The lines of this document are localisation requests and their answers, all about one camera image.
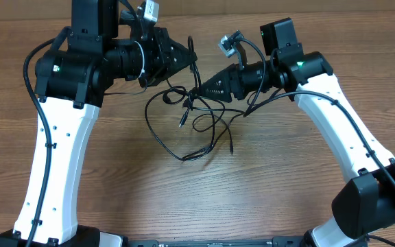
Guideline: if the thin black usb cable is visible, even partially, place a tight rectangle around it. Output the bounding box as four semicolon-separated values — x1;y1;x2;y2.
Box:
163;85;246;155

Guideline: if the thick black usb-c cable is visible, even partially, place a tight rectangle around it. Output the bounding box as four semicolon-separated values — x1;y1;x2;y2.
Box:
144;36;246;162

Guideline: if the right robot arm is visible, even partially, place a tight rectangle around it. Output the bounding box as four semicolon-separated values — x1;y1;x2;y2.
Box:
197;18;395;246

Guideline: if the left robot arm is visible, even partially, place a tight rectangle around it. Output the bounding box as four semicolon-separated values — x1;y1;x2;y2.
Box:
0;0;197;246

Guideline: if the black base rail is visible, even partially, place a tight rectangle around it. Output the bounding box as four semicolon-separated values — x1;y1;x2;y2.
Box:
123;236;314;247

